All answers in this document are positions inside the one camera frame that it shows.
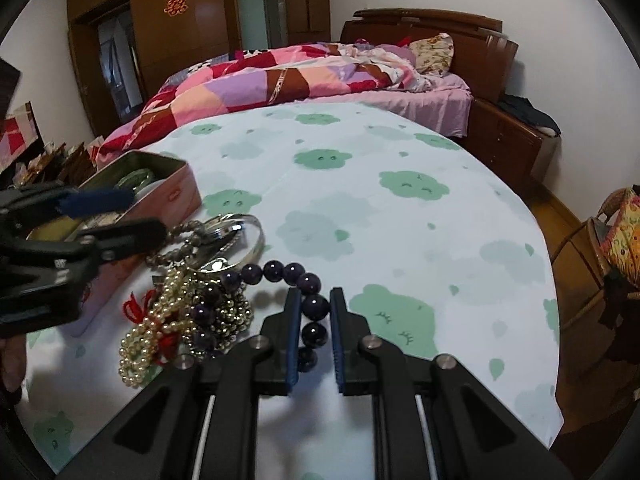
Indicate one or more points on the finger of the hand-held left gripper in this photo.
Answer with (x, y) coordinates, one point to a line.
(100, 200)
(135, 234)

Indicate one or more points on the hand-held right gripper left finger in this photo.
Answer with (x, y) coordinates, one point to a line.
(295, 345)

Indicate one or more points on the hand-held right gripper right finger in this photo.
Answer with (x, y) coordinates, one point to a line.
(336, 345)

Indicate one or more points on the pink tin box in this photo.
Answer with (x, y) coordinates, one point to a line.
(175, 187)

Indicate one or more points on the silver bangle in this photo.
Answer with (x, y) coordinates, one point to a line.
(257, 240)

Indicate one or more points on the cluttered low wooden cabinet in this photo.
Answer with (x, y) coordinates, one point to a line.
(75, 160)

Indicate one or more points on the patchwork quilt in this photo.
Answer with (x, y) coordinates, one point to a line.
(240, 85)

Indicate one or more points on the wooden wardrobe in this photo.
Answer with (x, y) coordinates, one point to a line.
(200, 35)

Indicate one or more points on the red paper decoration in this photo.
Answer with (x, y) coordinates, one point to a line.
(175, 4)

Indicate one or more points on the wicker chair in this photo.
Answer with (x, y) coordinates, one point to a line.
(575, 245)

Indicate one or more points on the wooden nightstand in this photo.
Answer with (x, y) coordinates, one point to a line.
(505, 145)

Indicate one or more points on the lavender pillow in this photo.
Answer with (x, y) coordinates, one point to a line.
(395, 51)

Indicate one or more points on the dark clothes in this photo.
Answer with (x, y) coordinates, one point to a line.
(530, 112)

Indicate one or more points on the floral pillow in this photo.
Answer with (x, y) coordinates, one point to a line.
(432, 55)

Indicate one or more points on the colourful patterned cushion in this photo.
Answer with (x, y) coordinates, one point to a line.
(625, 230)

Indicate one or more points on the wooden bed headboard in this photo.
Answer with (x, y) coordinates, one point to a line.
(475, 50)

